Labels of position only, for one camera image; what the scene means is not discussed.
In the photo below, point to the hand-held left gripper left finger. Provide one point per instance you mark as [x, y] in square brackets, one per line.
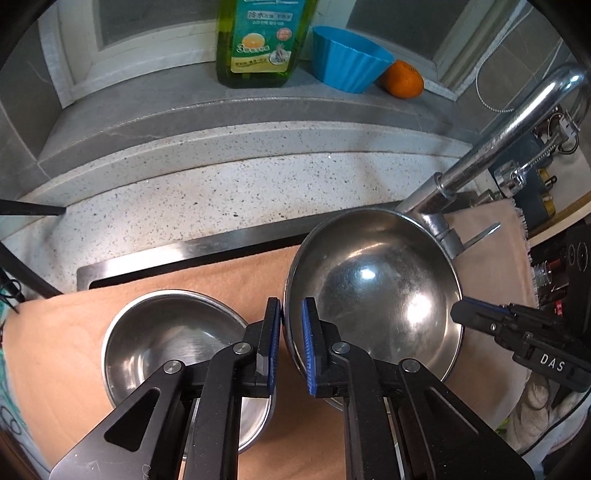
[270, 350]

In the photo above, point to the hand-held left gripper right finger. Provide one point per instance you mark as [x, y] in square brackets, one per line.
[311, 350]

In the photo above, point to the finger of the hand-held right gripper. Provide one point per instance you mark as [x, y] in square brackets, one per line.
[480, 321]
[517, 311]

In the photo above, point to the plain steel bowl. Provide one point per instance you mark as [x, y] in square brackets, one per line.
[383, 286]

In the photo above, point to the red steel bowl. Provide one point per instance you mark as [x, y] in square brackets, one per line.
[161, 332]

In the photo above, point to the white rag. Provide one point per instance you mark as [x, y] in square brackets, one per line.
[535, 406]

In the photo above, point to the dark blue holder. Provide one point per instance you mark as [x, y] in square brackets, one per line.
[526, 203]

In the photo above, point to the steel sink rim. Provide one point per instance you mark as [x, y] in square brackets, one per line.
[184, 251]

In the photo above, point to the chrome faucet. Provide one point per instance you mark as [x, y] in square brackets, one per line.
[489, 152]

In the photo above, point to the orange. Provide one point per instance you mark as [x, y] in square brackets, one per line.
[404, 81]

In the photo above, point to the blue fluted cup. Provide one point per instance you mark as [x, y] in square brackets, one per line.
[346, 60]

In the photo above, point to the green dish soap bottle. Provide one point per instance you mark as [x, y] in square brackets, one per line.
[263, 46]

